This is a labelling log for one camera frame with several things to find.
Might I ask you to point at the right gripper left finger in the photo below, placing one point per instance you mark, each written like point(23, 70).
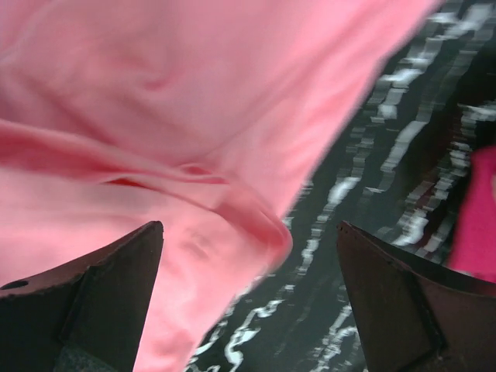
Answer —
point(85, 315)

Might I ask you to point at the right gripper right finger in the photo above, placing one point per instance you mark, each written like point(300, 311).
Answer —
point(412, 314)

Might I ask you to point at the pink t-shirt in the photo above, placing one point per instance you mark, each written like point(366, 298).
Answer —
point(207, 116)

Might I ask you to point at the magenta folded t-shirt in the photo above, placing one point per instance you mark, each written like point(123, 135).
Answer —
point(473, 249)

